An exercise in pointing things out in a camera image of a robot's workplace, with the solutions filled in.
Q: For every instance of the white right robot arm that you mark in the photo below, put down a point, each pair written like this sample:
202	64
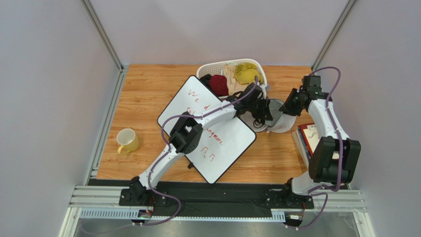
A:
335	158

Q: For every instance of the white whiteboard with red writing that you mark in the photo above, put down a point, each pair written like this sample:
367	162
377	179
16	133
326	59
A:
220	145

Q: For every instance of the red hardcover book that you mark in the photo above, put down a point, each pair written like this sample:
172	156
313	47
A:
310	138

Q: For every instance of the white mesh laundry bag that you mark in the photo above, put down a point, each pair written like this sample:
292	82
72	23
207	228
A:
285	123

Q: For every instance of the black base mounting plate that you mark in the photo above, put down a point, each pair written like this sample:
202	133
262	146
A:
214	200

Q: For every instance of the red garment in basket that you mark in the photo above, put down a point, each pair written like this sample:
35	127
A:
218	85

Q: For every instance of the beige bra in basket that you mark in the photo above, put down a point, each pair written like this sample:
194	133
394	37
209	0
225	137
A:
233	85

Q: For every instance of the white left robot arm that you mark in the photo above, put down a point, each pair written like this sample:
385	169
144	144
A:
184	138

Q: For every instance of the yellow mug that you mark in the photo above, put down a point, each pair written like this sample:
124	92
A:
127	140

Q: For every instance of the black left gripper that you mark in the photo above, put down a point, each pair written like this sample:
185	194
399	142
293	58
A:
266	113

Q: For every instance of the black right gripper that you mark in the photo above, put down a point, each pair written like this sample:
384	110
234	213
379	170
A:
288	105

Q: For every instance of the white plastic laundry basket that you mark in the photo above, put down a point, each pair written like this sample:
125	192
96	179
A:
216	68

